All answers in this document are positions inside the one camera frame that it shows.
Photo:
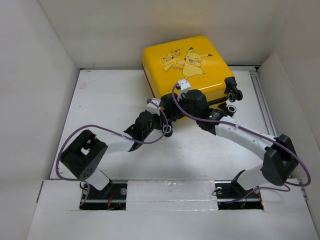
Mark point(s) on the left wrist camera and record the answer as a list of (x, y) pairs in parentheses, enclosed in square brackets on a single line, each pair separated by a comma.
[(153, 106)]

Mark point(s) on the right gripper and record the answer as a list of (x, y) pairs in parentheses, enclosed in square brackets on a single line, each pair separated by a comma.
[(179, 102)]

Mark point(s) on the yellow hard-shell suitcase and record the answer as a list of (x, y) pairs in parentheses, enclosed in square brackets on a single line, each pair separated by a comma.
[(196, 60)]

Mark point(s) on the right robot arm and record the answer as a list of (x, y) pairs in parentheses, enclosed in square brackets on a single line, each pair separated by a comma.
[(277, 153)]

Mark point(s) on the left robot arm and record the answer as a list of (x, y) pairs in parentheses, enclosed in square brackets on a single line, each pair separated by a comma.
[(83, 155)]

